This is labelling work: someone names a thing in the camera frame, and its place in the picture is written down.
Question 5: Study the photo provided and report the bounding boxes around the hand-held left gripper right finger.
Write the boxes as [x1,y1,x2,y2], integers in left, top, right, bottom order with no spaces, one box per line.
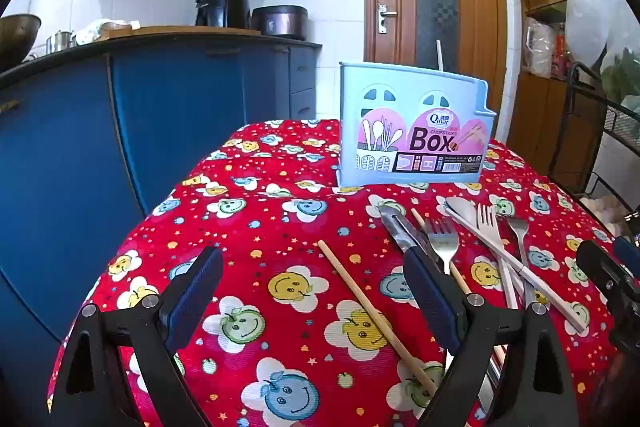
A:
[402,248,581,427]

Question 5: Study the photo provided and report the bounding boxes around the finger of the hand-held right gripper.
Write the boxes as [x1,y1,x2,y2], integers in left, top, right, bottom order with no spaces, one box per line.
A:
[612,237,640,265]
[576,239,640,308]

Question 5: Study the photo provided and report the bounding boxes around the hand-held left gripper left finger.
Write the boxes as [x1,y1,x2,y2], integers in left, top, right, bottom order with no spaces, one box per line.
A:
[50,246,224,427]

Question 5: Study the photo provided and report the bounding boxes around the steel fork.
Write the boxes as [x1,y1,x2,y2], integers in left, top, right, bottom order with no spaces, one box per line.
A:
[502,216,536,308]
[424,218,460,278]

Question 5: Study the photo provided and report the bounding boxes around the wooden chopstick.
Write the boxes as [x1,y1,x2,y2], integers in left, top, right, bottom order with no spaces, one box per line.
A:
[318,240,437,398]
[411,208,506,360]

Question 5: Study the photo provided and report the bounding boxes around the steel table knife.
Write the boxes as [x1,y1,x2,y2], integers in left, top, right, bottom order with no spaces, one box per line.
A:
[378,205,501,415]

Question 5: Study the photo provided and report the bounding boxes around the beige fork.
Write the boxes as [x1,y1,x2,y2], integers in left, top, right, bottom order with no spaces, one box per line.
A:
[476,204,519,310]

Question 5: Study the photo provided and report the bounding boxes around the light blue utensil box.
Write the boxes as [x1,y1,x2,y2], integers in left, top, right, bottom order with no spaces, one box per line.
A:
[336,61,497,186]

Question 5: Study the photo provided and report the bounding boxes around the pile of eggs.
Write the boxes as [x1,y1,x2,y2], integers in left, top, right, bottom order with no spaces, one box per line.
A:
[590,194,636,233]

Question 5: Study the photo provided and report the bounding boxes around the red smiley printed tablecloth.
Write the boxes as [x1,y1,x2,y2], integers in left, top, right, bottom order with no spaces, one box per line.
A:
[47,119,621,427]

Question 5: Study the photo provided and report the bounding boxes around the black metal rack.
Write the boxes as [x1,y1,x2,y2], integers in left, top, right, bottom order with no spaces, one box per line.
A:
[547,62,640,238]

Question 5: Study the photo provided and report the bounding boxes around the wooden shelf unit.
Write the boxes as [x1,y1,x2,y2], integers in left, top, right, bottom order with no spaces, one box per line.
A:
[505,0,601,188]

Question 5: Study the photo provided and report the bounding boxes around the green leafy vegetables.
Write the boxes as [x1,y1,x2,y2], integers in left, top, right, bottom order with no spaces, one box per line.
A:
[600,49,640,112]

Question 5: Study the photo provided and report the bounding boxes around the blue counter cabinet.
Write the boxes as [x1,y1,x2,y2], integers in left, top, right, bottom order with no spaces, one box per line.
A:
[0,39,323,427]

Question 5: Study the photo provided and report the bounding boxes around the red packets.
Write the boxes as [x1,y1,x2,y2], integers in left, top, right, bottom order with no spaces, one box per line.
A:
[550,34,573,80]

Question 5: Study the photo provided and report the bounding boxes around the white plastic bag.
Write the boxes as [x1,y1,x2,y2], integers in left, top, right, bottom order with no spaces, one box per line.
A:
[565,0,626,68]

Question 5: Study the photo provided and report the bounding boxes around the white cloth bundle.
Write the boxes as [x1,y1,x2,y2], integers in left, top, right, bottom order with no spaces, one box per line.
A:
[75,19,143,45]

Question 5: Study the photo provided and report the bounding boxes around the dark rice cooker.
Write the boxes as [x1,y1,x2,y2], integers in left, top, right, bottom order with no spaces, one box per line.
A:
[250,5,308,40]

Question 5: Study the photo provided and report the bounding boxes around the small metal kettle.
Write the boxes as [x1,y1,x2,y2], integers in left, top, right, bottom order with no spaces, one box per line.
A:
[46,30,76,55]

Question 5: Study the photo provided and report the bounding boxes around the black air fryer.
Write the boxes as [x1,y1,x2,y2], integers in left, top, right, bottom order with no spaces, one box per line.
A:
[195,0,251,28]

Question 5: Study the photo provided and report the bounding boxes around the dark metal bowl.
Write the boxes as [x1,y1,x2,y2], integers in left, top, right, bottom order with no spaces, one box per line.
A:
[0,14,42,72]

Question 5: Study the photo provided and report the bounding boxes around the metal door handle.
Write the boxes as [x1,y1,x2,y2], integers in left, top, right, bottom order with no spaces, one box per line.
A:
[376,5,398,34]

